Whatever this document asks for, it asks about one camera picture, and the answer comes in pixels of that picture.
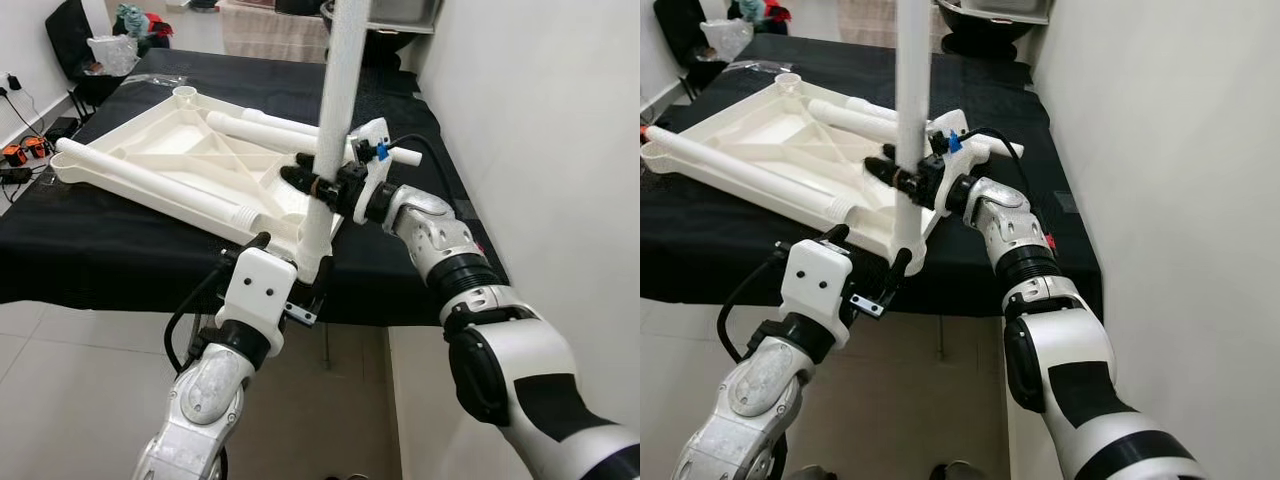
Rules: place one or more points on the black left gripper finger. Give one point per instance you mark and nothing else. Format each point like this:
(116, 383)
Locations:
(321, 278)
(836, 234)
(899, 272)
(258, 241)

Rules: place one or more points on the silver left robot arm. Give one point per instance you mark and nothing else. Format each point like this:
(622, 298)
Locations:
(760, 390)
(205, 400)

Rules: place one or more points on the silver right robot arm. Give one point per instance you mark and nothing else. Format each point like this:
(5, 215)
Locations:
(450, 250)
(1020, 240)

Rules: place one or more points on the white plastic table top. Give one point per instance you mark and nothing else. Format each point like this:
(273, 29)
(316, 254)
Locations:
(180, 140)
(770, 130)

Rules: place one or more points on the beige woven cloth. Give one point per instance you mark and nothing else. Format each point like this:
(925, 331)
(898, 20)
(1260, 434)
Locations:
(270, 30)
(865, 20)

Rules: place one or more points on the black table cloth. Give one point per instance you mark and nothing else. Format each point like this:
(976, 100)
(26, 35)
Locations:
(100, 250)
(700, 250)

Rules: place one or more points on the large black bowl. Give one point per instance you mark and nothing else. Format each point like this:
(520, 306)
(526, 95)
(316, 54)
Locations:
(392, 45)
(985, 42)

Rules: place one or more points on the clear plastic wrapper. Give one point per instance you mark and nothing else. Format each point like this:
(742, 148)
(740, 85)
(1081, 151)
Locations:
(762, 66)
(167, 77)

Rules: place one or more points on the red cloth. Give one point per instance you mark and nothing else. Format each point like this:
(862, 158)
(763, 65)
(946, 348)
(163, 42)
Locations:
(158, 28)
(776, 14)

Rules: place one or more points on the silver robot left leg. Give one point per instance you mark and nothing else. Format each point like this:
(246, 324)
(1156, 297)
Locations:
(822, 473)

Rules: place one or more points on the silver robot leg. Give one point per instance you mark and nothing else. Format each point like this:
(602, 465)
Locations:
(957, 471)
(822, 473)

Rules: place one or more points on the clear plastic bag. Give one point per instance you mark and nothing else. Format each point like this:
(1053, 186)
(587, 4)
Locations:
(113, 55)
(728, 38)

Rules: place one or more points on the teal cloth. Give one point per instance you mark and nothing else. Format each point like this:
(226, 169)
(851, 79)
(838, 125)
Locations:
(750, 10)
(132, 18)

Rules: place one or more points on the silver robot right leg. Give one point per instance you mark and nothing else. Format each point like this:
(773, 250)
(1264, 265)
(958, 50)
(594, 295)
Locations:
(957, 471)

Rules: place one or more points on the black adapter brick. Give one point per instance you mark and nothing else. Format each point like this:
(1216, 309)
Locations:
(62, 128)

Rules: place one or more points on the black chair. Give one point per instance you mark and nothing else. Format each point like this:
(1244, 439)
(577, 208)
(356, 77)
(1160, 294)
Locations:
(70, 40)
(680, 35)

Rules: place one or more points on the orange black device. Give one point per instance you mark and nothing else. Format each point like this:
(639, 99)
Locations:
(12, 156)
(35, 147)

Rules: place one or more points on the black power strip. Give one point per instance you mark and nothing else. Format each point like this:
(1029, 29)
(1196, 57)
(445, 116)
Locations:
(17, 175)

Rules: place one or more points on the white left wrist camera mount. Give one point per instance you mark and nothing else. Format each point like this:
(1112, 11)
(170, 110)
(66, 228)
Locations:
(815, 285)
(255, 295)

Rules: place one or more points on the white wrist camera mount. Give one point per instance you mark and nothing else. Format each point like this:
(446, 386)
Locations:
(372, 135)
(255, 295)
(815, 285)
(950, 125)

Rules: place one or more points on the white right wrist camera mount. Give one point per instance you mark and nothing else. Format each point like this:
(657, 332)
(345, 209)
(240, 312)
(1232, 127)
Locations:
(950, 125)
(372, 135)

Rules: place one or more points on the black wall charger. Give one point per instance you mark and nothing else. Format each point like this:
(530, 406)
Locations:
(12, 82)

